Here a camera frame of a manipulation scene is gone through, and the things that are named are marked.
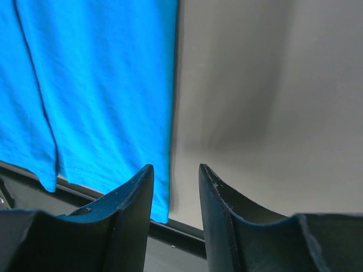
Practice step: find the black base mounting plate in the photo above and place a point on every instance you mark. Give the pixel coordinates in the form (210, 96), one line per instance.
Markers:
(170, 247)

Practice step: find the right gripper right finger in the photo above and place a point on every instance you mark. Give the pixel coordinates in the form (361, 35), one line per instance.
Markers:
(241, 235)

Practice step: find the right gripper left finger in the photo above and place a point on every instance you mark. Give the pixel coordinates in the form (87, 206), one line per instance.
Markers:
(108, 234)

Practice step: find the blue t shirt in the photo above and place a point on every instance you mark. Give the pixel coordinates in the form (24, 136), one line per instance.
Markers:
(87, 92)

